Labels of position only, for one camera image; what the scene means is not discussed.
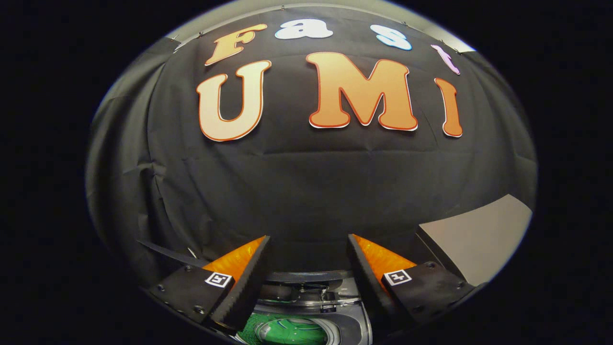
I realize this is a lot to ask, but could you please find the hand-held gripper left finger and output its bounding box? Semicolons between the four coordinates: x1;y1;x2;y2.
148;235;272;336

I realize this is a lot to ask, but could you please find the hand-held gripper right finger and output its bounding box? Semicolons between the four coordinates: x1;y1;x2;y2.
348;234;475;336

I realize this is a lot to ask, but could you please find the grey washing machine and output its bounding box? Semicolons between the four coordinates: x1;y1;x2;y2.
235;283;374;345

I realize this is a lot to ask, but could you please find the dark transparent washing machine lid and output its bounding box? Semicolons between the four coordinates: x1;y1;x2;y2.
138;240;369;314

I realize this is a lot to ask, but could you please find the green polo shirt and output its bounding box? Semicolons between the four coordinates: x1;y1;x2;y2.
238;312;329;345

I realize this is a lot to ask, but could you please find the black backdrop cloth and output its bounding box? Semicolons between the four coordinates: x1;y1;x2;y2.
85;5;538;293

